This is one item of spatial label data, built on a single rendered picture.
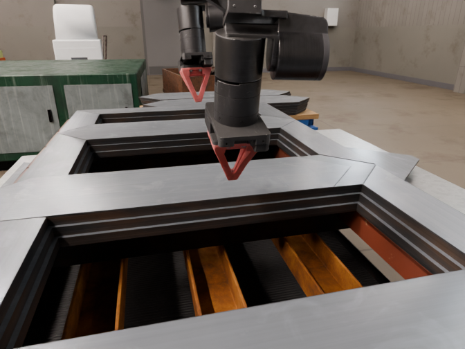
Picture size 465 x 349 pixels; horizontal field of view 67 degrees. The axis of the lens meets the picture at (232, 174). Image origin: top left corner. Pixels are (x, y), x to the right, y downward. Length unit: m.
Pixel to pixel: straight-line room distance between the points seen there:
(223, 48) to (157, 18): 10.45
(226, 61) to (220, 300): 0.44
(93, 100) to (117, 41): 7.70
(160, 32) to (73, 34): 5.02
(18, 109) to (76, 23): 2.95
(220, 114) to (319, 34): 0.14
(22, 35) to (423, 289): 11.24
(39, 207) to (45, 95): 2.73
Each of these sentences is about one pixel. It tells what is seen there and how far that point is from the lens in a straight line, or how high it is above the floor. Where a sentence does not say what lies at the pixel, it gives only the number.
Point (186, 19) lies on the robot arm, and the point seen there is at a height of 1.16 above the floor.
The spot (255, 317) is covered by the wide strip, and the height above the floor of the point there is 0.87.
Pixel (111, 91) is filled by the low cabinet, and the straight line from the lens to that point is 3.25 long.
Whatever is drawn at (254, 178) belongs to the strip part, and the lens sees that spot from 0.70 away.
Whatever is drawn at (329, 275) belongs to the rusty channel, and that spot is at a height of 0.68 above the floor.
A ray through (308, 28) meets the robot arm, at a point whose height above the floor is 1.14.
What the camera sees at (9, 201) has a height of 0.87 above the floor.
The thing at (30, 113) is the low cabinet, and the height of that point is 0.51.
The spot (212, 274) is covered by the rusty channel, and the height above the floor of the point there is 0.68.
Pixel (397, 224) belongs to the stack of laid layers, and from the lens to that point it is 0.64.
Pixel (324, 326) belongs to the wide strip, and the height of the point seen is 0.87.
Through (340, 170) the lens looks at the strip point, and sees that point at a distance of 0.77.
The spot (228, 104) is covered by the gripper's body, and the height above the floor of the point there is 1.06.
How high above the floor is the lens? 1.13
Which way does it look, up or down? 22 degrees down
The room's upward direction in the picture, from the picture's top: straight up
